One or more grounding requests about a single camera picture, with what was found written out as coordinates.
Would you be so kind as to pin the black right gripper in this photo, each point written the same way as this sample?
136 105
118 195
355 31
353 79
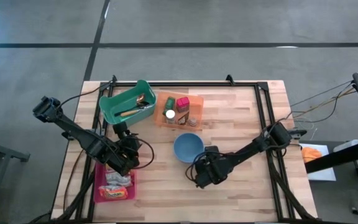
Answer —
211 169

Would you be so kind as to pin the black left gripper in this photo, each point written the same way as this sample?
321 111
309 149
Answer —
123 155

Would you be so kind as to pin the blue bowl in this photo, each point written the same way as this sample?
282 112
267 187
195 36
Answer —
188 147

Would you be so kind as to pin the white orange ramen packet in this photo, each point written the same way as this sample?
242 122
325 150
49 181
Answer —
113 193

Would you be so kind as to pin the small round glass jar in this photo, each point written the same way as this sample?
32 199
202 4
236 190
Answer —
192 121

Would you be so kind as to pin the green plastic bin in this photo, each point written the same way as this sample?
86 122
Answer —
113 104

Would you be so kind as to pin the large black spoon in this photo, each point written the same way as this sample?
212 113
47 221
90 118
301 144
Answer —
142 104

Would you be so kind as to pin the copper coloured metal spoon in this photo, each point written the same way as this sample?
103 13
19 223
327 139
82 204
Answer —
140 99

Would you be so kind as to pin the clear spice jar white cap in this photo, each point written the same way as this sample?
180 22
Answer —
170 115

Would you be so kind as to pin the orange plastic bin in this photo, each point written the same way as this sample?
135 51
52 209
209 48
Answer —
197 105

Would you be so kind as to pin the green labelled herb jar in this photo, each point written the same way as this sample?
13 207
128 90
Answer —
169 102

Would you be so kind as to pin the red lidded spice jar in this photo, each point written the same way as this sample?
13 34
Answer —
183 104

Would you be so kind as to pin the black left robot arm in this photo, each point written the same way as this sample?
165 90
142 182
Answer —
79 135

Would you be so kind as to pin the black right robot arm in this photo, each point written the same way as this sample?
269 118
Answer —
253 146

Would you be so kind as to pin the pink plastic bin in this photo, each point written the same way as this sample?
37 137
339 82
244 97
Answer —
99 174

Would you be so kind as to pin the black table clamp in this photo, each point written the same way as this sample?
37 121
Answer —
68 135
298 133

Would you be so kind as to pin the orange cloth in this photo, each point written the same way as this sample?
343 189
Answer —
311 154

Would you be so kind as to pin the white board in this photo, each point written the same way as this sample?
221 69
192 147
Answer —
322 171

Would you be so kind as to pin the white container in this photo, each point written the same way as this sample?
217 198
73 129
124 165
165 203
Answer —
346 144

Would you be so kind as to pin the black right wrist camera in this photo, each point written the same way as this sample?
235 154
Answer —
211 149

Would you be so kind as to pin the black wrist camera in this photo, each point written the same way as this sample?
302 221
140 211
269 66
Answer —
120 128
211 149

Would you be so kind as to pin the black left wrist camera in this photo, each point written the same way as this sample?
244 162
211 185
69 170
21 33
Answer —
120 128

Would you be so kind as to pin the black aluminium frame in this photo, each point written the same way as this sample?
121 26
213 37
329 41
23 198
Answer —
210 84

